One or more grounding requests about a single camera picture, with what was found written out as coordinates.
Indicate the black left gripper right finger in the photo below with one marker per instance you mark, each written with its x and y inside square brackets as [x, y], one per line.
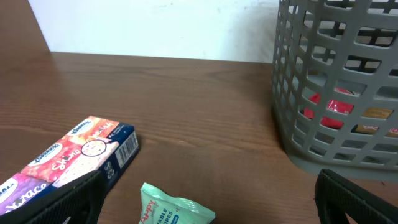
[337, 198]

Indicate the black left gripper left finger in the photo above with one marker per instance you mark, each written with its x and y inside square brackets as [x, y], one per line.
[79, 201]

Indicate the orange and tan cracker pack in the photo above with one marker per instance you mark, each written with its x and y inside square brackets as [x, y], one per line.
[346, 108]

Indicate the mint green wipes pack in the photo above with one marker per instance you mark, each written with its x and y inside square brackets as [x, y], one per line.
[160, 208]

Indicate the Kleenex tissue multipack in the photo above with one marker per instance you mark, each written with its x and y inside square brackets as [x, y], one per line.
[95, 144]

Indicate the grey plastic slotted basket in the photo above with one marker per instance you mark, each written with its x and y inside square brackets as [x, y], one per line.
[322, 45]

